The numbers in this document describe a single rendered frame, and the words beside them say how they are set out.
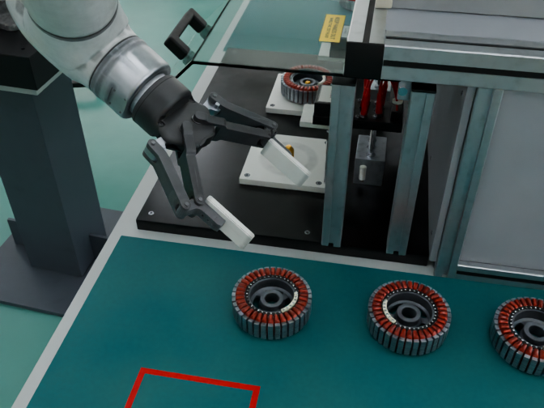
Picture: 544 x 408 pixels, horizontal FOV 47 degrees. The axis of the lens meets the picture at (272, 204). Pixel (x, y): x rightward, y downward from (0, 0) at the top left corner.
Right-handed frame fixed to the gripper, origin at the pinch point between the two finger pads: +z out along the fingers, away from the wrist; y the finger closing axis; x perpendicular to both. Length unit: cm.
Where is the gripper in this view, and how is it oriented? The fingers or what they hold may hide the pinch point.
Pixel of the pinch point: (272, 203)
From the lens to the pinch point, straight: 77.6
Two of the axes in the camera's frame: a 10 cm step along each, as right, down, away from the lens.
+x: 4.2, -5.0, -7.6
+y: -5.2, 5.5, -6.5
